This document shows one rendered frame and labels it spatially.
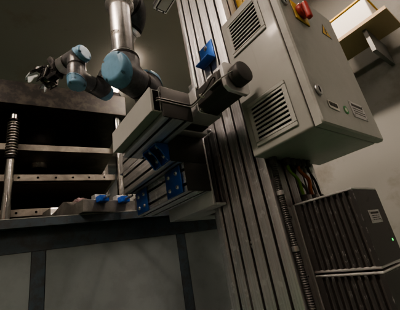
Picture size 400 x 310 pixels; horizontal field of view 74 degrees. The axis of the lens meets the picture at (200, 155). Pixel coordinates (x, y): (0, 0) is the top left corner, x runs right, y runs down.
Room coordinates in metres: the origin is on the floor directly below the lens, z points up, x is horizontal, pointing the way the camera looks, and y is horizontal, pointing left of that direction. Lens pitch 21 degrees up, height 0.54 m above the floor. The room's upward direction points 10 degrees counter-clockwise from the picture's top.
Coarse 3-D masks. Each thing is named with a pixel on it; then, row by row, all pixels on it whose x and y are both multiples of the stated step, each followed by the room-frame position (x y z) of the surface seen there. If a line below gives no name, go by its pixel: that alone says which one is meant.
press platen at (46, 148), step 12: (0, 144) 1.68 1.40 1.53; (0, 156) 1.79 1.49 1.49; (24, 156) 1.86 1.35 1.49; (36, 156) 1.90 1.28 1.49; (48, 156) 1.94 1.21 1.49; (60, 156) 1.98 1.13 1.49; (72, 156) 2.02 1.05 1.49; (84, 156) 2.06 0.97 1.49; (96, 156) 2.10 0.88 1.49; (108, 156) 2.15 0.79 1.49; (0, 168) 1.99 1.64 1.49; (24, 168) 2.08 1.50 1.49; (48, 168) 2.17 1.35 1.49; (60, 168) 2.22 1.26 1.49; (72, 168) 2.27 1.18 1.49; (84, 168) 2.32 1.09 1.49; (96, 168) 2.37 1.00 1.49
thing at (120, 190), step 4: (116, 120) 2.04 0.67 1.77; (120, 120) 2.07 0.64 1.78; (116, 124) 2.04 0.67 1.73; (116, 156) 2.04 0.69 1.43; (116, 160) 2.04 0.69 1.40; (116, 164) 2.04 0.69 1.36; (116, 168) 2.05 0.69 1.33; (104, 172) 2.62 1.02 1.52; (116, 172) 2.05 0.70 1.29; (120, 176) 2.04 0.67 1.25; (120, 180) 2.04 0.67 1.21; (120, 184) 2.04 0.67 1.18; (120, 188) 2.04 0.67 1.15; (120, 192) 2.04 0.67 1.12
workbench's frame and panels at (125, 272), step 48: (0, 240) 1.04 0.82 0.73; (48, 240) 1.12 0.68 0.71; (96, 240) 1.22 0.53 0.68; (144, 240) 1.34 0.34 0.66; (192, 240) 1.48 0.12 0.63; (0, 288) 1.04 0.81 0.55; (48, 288) 1.13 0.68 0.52; (96, 288) 1.22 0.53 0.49; (144, 288) 1.33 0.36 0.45; (192, 288) 1.46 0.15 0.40
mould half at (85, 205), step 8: (88, 200) 1.13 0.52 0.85; (112, 200) 1.22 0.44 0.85; (56, 208) 1.38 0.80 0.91; (64, 208) 1.24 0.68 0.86; (72, 208) 1.18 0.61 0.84; (80, 208) 1.13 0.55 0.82; (88, 208) 1.13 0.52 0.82; (96, 208) 1.16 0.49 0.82; (104, 208) 1.18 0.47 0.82; (112, 208) 1.21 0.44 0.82; (120, 208) 1.25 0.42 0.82; (128, 208) 1.28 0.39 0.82; (48, 216) 1.38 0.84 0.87
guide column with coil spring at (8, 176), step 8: (16, 128) 1.67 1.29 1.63; (8, 136) 1.66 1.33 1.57; (16, 136) 1.68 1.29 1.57; (8, 144) 1.65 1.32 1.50; (16, 144) 1.69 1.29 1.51; (8, 152) 1.65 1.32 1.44; (8, 160) 1.65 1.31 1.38; (8, 168) 1.66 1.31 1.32; (8, 176) 1.66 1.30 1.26; (8, 184) 1.66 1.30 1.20; (8, 192) 1.66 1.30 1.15; (8, 200) 1.66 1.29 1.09; (8, 208) 1.67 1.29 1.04; (0, 216) 1.66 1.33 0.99; (8, 216) 1.67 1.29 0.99
